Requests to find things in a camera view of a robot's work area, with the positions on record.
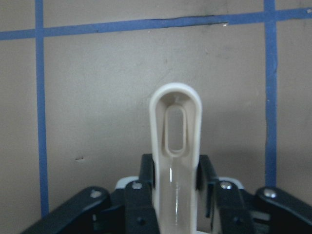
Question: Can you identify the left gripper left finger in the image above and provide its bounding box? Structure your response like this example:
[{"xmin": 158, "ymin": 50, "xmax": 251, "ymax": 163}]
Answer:
[{"xmin": 124, "ymin": 154, "xmax": 158, "ymax": 234}]

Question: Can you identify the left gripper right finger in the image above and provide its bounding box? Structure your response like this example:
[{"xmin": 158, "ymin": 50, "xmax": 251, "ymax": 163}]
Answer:
[{"xmin": 196, "ymin": 155, "xmax": 254, "ymax": 234}]

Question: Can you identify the beige plastic dustpan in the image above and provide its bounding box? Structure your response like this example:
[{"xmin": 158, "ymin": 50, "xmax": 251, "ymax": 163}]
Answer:
[{"xmin": 149, "ymin": 82, "xmax": 202, "ymax": 234}]

